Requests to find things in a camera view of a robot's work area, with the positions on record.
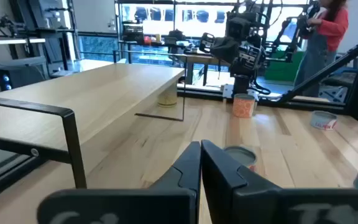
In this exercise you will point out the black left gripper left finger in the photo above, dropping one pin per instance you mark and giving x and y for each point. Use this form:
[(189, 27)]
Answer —
[(179, 199)]

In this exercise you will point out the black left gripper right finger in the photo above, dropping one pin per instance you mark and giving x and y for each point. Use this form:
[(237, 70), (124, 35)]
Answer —
[(228, 199)]

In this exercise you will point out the orange white pasta can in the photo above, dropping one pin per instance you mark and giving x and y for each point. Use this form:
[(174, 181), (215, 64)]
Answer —
[(239, 155)]

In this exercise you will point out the orange patterned can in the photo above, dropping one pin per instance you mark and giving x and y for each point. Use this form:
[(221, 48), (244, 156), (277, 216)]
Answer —
[(243, 107)]

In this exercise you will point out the tall carrots can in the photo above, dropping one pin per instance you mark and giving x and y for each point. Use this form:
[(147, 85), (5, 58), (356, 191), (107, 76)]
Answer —
[(167, 98)]

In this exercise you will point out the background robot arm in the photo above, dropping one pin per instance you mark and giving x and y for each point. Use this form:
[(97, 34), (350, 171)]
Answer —
[(303, 21)]

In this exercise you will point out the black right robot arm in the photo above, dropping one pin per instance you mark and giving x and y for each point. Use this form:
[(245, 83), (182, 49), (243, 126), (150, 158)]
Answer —
[(241, 85)]

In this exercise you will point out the wooden background table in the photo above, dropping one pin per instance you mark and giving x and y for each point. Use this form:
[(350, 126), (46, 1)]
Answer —
[(202, 59)]

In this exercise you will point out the green board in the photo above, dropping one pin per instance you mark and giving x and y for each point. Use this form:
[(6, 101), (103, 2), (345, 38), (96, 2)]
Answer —
[(283, 70)]

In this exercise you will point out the person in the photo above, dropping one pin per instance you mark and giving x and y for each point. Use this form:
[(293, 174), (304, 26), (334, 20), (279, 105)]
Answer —
[(322, 46)]

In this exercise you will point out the black table edge rail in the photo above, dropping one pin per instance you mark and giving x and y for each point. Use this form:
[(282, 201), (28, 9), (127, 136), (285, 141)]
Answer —
[(306, 104)]

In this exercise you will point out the black diagonal frame strut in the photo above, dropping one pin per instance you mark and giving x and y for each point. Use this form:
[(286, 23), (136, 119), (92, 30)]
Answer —
[(322, 73)]

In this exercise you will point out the wooden shelf with black frame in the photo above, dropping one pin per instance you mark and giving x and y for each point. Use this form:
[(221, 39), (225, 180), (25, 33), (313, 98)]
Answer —
[(89, 93)]

